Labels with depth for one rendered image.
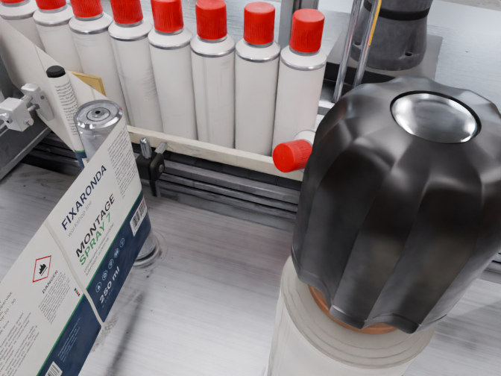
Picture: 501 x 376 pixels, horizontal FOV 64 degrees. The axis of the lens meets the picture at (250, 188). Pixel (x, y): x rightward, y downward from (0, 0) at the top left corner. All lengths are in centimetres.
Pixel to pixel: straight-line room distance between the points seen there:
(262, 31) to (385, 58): 39
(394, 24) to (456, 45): 32
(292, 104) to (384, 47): 35
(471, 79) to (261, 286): 67
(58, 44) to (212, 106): 21
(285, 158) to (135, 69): 22
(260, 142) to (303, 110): 8
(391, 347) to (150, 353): 25
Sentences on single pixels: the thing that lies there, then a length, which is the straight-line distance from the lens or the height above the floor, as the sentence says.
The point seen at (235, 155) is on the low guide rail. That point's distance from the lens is 52.
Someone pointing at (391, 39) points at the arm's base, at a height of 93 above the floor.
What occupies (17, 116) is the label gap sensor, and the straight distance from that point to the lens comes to 49.
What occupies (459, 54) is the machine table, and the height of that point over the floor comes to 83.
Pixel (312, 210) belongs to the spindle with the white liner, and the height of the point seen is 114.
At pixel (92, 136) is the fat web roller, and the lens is 34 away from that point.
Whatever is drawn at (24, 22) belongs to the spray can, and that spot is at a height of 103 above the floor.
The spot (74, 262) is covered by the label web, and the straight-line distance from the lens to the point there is 32.
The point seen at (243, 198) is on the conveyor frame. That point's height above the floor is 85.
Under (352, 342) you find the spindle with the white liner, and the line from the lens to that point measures 22.
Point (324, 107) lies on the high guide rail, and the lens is 53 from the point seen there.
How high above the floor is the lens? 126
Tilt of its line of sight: 47 degrees down
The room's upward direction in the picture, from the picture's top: 2 degrees clockwise
